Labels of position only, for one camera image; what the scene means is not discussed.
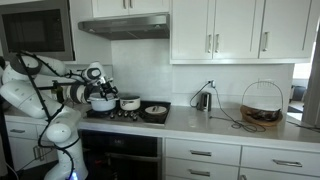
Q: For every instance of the stainless steel range hood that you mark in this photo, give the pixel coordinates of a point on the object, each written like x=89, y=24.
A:
x=126, y=28

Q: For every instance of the stainless steel electric kettle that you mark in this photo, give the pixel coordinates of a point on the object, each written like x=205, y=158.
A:
x=205, y=101

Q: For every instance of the white upper wall cabinet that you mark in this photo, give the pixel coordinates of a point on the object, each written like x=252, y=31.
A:
x=233, y=30

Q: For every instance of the white cabinet above hood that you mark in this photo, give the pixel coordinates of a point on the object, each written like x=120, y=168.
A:
x=133, y=7

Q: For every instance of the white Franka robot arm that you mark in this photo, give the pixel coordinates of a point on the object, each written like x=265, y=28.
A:
x=23, y=96

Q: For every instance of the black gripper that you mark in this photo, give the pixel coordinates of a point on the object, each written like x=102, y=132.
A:
x=105, y=83

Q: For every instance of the white pan lid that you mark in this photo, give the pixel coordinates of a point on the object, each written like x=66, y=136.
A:
x=155, y=109

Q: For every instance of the silver stove knob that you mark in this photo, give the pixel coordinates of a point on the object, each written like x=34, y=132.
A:
x=132, y=114
x=119, y=113
x=135, y=118
x=126, y=113
x=112, y=116

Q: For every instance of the black gas cooktop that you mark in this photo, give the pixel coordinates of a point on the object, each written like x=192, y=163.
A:
x=156, y=118

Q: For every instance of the white base cabinet door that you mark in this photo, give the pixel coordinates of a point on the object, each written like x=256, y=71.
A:
x=23, y=153

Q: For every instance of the black wall plug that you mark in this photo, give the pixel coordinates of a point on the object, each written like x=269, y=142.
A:
x=211, y=83

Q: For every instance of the black built-in microwave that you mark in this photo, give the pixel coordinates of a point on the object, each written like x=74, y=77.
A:
x=33, y=30

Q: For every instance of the black built-in oven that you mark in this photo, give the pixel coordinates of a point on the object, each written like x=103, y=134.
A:
x=120, y=153

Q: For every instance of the stainless steel refrigerator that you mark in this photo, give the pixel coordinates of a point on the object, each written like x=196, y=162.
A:
x=313, y=100

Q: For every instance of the dark items in basket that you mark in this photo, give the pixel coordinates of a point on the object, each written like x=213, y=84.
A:
x=265, y=115

